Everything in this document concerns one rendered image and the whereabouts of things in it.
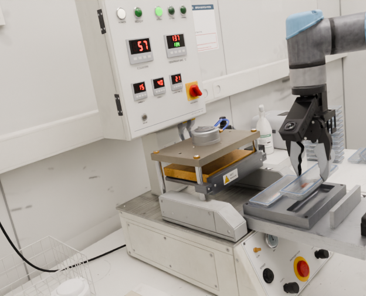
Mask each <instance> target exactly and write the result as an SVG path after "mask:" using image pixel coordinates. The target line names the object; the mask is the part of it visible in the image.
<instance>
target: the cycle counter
mask: <svg viewBox="0 0 366 296"><path fill-rule="evenodd" d="M131 44H132V48H133V53H137V52H144V51H148V50H149V49H148V42H147V39H146V40H141V41H132V42H131Z"/></svg>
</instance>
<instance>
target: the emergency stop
mask: <svg viewBox="0 0 366 296"><path fill-rule="evenodd" d="M297 271H298V273H299V275H300V276H301V277H307V276H308V274H309V266H308V264H307V263H306V262H305V261H303V260H301V261H299V262H298V263H297Z"/></svg>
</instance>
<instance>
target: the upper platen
mask: <svg viewBox="0 0 366 296"><path fill-rule="evenodd" d="M253 153H254V151H252V150H240V149H236V150H234V151H232V152H230V153H228V154H226V155H224V156H222V157H220V158H218V159H216V160H214V161H212V162H210V163H208V164H206V165H203V166H201V168H202V175H203V180H204V182H206V183H207V180H206V178H208V177H210V176H212V175H214V174H215V173H217V172H219V171H221V170H223V169H225V168H227V167H229V166H230V165H232V164H234V163H236V162H238V161H240V160H242V159H244V158H245V157H247V156H249V155H251V154H253ZM164 174H165V176H166V177H165V180H166V181H172V182H176V183H181V184H187V185H190V186H194V184H195V183H197V179H196V172H195V167H194V166H186V165H181V164H174V163H172V164H170V165H168V166H165V167H164Z"/></svg>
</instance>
